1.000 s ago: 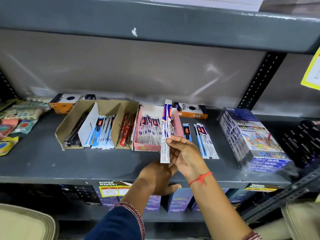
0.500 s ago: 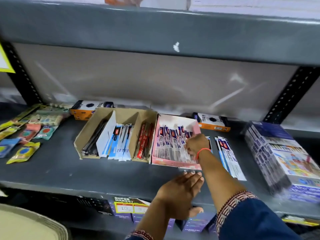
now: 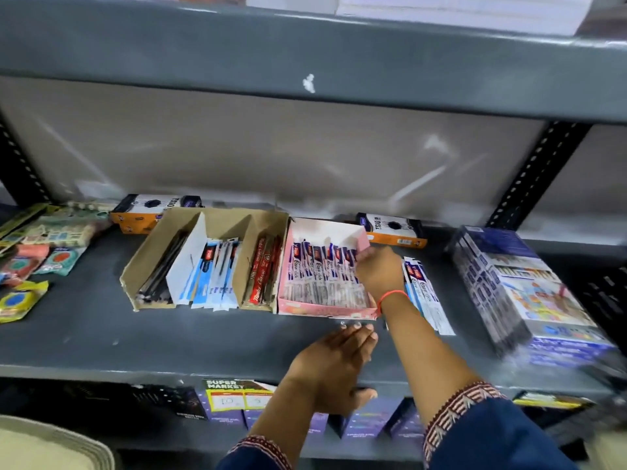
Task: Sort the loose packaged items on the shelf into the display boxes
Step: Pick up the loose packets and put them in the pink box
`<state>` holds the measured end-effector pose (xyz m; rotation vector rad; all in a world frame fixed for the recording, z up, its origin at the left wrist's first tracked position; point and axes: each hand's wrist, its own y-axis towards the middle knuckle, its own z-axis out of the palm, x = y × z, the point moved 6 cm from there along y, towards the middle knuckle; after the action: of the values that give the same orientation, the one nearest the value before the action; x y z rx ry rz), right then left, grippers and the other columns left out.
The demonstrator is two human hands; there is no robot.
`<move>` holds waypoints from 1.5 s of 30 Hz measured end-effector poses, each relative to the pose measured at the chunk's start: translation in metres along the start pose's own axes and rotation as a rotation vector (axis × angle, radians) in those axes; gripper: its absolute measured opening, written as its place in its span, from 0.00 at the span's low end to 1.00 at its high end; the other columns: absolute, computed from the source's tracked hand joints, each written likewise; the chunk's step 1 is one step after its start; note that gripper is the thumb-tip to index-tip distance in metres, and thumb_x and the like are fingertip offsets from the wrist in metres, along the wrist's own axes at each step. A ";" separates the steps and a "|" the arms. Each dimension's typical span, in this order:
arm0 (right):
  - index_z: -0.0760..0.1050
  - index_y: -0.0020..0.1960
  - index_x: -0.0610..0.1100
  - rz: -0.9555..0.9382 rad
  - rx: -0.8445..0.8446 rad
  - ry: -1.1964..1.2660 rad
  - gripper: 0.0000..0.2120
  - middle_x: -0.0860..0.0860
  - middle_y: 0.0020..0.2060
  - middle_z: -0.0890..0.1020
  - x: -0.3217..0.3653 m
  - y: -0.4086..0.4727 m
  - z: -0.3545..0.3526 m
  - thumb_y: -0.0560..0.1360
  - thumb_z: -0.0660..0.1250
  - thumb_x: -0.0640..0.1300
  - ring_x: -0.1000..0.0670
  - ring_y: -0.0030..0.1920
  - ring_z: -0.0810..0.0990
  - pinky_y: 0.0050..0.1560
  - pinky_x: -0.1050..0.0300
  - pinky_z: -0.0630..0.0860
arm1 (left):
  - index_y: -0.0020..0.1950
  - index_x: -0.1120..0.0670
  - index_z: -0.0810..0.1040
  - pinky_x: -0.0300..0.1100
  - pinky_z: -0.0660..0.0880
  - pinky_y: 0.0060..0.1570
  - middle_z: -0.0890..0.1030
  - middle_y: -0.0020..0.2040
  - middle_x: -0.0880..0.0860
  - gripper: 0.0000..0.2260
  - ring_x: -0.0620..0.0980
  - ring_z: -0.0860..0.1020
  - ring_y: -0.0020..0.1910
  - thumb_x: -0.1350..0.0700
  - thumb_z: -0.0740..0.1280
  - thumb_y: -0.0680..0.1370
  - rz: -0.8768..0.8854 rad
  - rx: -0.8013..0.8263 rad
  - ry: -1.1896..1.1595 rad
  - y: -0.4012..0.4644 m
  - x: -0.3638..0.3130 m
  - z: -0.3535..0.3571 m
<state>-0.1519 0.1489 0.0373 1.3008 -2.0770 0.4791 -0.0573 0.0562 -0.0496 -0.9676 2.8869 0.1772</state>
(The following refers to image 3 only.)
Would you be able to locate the large blue shrink-wrapped box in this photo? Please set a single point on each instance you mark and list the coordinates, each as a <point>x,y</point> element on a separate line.
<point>519,288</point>

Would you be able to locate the person's left thumb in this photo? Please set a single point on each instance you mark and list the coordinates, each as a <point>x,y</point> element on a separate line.
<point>363,395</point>

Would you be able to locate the pink plastic packet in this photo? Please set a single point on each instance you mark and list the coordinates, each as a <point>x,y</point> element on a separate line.
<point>22,263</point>

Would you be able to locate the person's left hand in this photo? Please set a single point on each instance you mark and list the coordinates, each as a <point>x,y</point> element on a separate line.
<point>328,367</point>

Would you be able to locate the orange and black box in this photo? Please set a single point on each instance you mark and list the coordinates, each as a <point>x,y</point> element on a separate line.
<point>142,212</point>
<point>397,232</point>

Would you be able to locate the grey metal shelf rack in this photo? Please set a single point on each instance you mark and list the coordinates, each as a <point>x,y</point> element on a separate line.
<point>147,337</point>

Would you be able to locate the pile of green packets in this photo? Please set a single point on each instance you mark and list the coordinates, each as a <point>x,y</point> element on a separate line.
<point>63,229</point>

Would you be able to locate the bundle of black pens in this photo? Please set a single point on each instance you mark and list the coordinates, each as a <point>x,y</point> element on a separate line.
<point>164,269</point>

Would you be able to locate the row of blue pen packets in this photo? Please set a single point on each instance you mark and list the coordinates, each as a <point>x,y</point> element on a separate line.
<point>210,274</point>

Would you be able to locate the bundle of red pen packets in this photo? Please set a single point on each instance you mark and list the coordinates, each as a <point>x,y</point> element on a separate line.
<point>262,271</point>

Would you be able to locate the yellow shelf price label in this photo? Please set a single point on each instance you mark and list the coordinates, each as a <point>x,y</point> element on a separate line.
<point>235,396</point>

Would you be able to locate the person's right fingers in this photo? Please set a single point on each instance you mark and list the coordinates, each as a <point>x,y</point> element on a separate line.
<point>363,269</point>

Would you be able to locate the blue embroidered right sleeve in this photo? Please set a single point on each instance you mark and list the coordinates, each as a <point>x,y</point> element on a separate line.
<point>490,435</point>

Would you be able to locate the yellow and black box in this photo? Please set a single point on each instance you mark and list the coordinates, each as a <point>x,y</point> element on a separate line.
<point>553,400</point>

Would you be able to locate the loose pile of pen packets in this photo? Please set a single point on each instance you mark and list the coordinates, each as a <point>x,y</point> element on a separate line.
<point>428,293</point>

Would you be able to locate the row of white pen packets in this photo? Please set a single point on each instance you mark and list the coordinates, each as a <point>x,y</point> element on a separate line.
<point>318,274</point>

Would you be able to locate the blue embroidered sleeve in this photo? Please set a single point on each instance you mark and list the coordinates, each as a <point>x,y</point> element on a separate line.
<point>490,435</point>
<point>254,455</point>

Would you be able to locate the pink cardboard display box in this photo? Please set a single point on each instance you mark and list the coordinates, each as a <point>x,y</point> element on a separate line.
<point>323,230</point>

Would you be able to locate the brown divided cardboard box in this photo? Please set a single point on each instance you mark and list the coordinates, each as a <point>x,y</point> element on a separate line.
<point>147,254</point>

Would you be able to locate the teal plastic packet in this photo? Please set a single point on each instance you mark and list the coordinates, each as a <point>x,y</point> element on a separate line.
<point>61,260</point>

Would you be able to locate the black patterned box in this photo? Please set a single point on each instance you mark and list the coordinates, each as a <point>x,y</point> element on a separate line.
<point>169,401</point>

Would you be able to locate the person's right forearm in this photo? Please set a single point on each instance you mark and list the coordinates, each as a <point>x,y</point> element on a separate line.
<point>426,357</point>

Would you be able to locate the blue embroidered left sleeve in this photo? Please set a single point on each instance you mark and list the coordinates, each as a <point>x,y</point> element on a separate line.
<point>254,455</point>

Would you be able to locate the person's left forearm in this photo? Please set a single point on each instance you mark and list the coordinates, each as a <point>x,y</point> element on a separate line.
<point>284,420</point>

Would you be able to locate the person's right hand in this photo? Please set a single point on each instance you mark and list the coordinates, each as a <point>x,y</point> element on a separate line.
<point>384,271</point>

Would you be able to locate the yellow plastic packet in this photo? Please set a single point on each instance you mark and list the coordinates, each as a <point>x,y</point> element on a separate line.
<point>19,301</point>

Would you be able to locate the purple box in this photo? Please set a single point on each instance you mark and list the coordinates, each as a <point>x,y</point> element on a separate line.
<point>409,423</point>
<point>228,417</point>
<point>370,418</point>
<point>318,423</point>

